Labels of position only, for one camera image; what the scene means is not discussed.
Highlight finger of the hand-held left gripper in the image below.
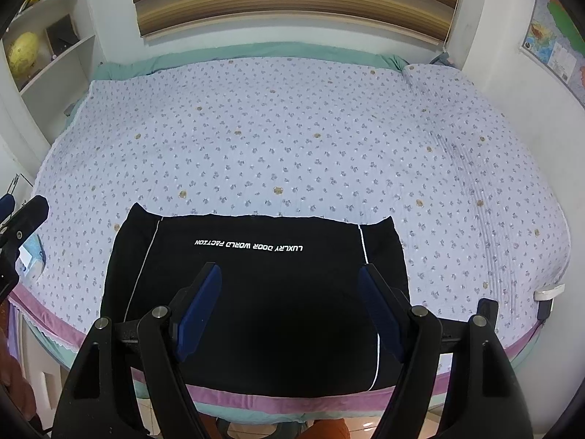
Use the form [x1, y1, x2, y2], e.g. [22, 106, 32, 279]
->
[0, 195, 49, 286]

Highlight yellow globe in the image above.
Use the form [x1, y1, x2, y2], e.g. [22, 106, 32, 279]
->
[7, 32, 43, 78]

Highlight colourful wall map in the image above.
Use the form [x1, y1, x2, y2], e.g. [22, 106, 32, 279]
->
[521, 0, 585, 110]

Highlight blue tissue pack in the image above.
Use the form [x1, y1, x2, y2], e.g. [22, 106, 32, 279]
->
[16, 237, 46, 281]

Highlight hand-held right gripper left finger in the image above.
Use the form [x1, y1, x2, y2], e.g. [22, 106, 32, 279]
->
[50, 262, 224, 439]

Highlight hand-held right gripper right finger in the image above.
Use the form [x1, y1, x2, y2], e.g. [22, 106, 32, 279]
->
[358, 263, 535, 439]

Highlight black hooded jacket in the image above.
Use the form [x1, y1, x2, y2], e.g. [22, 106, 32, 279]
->
[99, 202, 411, 398]

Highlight white bookshelf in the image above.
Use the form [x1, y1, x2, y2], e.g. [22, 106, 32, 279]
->
[0, 0, 108, 147]

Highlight floral bed quilt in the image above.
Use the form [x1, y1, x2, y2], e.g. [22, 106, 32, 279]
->
[9, 52, 573, 417]

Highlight person's orange pants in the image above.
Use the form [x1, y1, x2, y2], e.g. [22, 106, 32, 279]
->
[299, 415, 352, 439]

